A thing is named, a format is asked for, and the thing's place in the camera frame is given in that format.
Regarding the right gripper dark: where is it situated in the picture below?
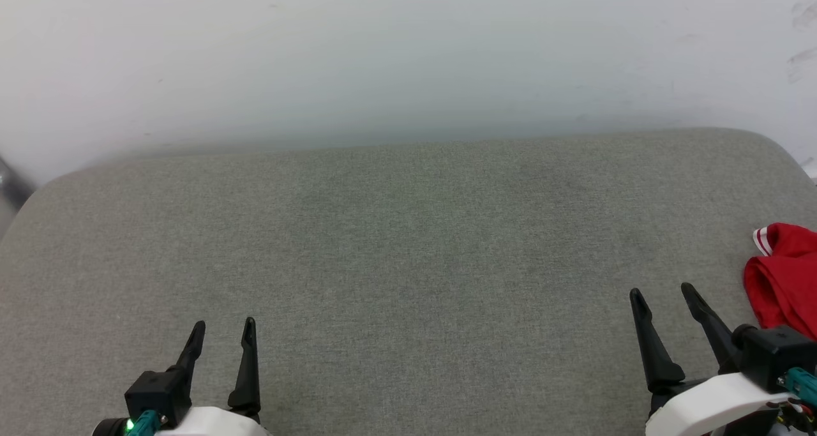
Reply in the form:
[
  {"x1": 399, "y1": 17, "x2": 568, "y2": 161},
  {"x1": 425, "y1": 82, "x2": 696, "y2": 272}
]
[{"x1": 629, "y1": 283, "x2": 817, "y2": 436}]

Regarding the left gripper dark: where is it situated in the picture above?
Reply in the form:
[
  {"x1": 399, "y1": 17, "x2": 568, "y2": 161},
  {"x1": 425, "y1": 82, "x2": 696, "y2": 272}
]
[{"x1": 93, "y1": 317, "x2": 262, "y2": 436}]

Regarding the red basketball jersey white trim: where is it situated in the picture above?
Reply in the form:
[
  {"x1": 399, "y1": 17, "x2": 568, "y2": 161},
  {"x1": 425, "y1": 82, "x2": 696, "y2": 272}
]
[{"x1": 743, "y1": 222, "x2": 817, "y2": 342}]

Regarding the grey fabric sofa seat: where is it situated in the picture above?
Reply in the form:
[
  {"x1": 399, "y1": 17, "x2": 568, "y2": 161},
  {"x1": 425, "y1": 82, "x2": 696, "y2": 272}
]
[{"x1": 0, "y1": 127, "x2": 817, "y2": 436}]

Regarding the right camera cable teal plug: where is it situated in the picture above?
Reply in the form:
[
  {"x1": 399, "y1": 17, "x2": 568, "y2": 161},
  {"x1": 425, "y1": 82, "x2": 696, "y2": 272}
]
[{"x1": 785, "y1": 368, "x2": 817, "y2": 406}]

